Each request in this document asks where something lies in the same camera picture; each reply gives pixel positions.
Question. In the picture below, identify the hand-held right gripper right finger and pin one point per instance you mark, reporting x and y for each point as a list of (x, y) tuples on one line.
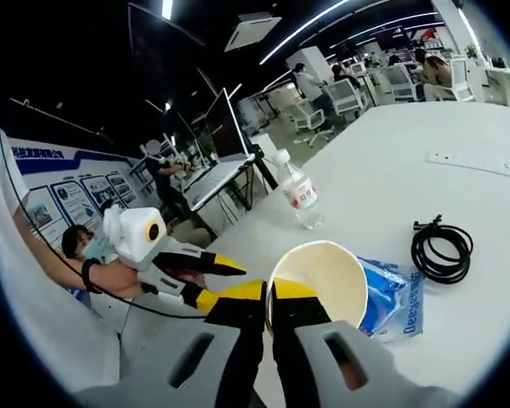
[(297, 340)]

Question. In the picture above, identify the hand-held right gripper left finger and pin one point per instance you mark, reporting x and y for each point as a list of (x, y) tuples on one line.
[(242, 340)]

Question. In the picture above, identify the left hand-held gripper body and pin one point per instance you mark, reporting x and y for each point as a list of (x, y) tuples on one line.
[(132, 234)]

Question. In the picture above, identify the white paper cup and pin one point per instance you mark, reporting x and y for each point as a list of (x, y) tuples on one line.
[(323, 272)]

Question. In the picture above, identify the blue plastic packet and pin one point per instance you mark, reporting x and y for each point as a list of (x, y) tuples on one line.
[(382, 289)]

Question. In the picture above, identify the clear bag with blue pad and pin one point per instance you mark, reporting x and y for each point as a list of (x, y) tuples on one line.
[(414, 306)]

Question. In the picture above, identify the clear water bottle red label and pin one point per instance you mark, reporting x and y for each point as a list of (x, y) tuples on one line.
[(302, 195)]

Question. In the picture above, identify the person's left hand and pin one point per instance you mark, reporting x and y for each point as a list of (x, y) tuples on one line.
[(119, 280)]

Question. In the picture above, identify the laptop stand with black legs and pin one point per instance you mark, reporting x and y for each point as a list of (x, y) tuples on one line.
[(265, 170)]

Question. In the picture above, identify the white laptop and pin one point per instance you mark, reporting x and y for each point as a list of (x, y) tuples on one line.
[(221, 127)]

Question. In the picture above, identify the white table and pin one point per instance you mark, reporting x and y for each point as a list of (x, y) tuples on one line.
[(387, 191)]

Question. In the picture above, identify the white mesh office chair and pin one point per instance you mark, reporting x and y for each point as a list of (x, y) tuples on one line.
[(399, 81), (461, 78), (346, 95), (308, 117)]

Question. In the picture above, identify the ceiling air conditioner unit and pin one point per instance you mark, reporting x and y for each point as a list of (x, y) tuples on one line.
[(255, 32)]

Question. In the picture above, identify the white power strip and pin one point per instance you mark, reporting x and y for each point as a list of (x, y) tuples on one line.
[(472, 162)]

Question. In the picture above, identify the long ceiling light strip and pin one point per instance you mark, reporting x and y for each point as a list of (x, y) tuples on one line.
[(306, 30)]

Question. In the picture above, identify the white office desk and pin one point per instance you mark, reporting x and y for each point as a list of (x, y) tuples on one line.
[(501, 81)]

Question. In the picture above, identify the green potted plant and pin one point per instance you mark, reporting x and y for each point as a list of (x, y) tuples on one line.
[(472, 51)]

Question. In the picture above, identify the blue white wall display board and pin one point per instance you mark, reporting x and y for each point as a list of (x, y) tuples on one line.
[(81, 187)]

